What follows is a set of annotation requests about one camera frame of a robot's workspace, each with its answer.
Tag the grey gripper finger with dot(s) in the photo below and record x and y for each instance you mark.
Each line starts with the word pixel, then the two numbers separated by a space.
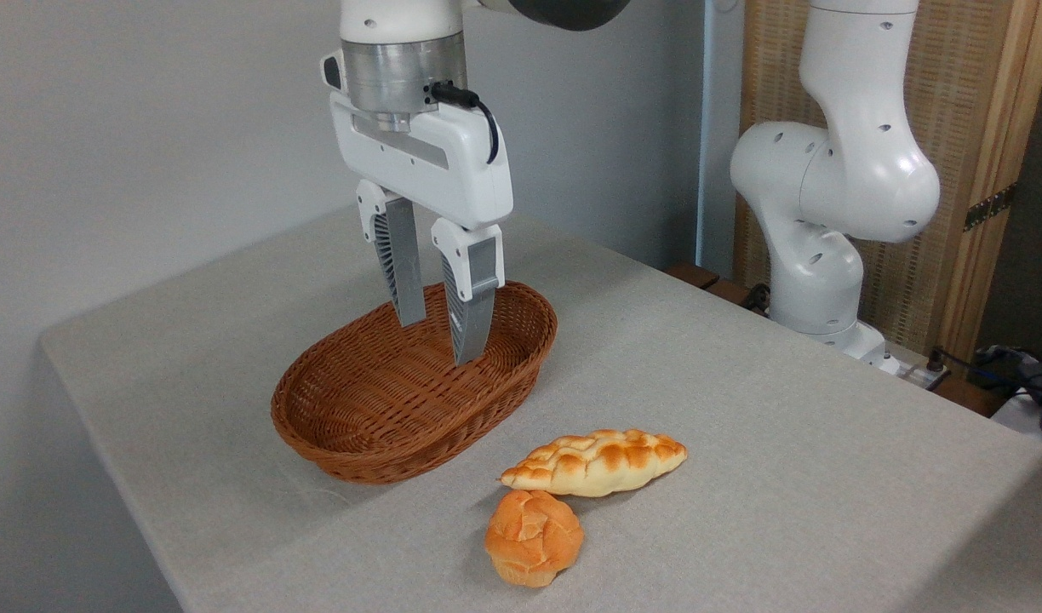
pixel 402 272
pixel 477 298

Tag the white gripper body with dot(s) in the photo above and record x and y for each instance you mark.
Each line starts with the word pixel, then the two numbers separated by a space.
pixel 453 174

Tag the round orange bread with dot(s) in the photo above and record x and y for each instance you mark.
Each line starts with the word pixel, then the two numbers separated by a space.
pixel 534 536

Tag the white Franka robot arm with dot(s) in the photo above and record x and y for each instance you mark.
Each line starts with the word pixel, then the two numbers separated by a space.
pixel 844 170

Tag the brown wicker basket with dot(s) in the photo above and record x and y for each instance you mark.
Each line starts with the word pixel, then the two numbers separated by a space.
pixel 376 400

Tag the long braided bread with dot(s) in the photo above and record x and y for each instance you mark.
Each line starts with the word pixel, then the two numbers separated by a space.
pixel 598 464

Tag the white power strip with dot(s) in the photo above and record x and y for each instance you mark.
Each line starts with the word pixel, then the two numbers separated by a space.
pixel 919 373

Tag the wooden folding screen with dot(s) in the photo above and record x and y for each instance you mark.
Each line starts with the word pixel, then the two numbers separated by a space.
pixel 938 281

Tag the metal screen hinge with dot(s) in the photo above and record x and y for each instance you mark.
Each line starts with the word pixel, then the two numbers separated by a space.
pixel 989 207

